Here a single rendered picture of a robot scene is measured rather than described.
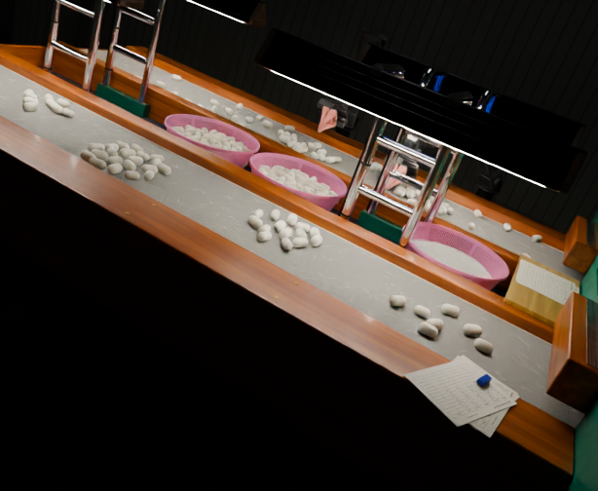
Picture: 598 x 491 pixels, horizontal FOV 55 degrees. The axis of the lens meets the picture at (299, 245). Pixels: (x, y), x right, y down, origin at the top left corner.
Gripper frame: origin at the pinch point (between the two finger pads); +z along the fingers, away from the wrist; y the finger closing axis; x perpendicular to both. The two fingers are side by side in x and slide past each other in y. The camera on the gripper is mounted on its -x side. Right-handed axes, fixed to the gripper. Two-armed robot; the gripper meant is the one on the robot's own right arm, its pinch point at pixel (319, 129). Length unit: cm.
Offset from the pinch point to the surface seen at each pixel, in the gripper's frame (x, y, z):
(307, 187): -17.0, 15.1, 30.7
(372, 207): -9.5, 30.7, 22.9
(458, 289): -30, 61, 44
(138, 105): -7, -51, 25
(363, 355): -58, 54, 75
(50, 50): -31, -65, 35
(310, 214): -30, 25, 44
